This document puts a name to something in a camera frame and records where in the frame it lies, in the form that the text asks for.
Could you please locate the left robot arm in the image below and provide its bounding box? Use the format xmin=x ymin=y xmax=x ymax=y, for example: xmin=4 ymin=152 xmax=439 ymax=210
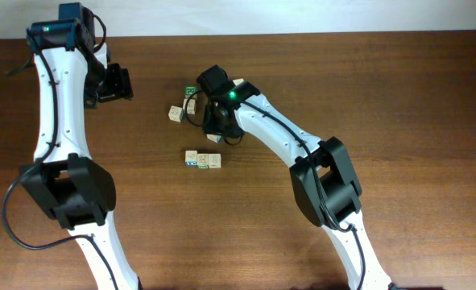
xmin=16 ymin=2 xmax=142 ymax=289

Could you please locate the plain wooden block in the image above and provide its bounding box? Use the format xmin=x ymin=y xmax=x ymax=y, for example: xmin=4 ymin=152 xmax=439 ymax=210
xmin=209 ymin=154 xmax=221 ymax=168
xmin=233 ymin=78 xmax=244 ymax=85

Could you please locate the wooden block beige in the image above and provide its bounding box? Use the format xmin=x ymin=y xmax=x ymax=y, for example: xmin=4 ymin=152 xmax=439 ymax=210
xmin=183 ymin=98 xmax=197 ymax=114
xmin=168 ymin=106 xmax=184 ymax=122

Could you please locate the wooden block beige left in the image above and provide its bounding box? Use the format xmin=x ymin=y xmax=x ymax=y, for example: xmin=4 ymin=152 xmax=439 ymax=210
xmin=168 ymin=106 xmax=184 ymax=122

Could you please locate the plain wooden block top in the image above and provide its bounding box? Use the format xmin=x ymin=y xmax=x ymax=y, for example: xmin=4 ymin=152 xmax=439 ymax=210
xmin=233 ymin=78 xmax=244 ymax=85

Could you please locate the wooden block blue side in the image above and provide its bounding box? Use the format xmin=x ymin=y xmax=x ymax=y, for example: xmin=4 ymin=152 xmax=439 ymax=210
xmin=184 ymin=150 xmax=197 ymax=166

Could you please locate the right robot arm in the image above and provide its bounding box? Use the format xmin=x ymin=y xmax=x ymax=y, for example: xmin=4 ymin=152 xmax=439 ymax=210
xmin=197 ymin=65 xmax=396 ymax=290

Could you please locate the wooden block blue edge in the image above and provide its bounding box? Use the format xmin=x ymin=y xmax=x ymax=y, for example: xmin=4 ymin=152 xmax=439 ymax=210
xmin=206 ymin=134 xmax=222 ymax=143

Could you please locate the wooden block green side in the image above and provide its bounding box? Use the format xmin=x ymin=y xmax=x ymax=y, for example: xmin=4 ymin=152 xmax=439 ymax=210
xmin=197 ymin=153 xmax=209 ymax=169

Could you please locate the wooden block green R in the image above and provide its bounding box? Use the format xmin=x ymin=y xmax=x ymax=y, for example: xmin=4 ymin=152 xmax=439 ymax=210
xmin=184 ymin=85 xmax=198 ymax=99

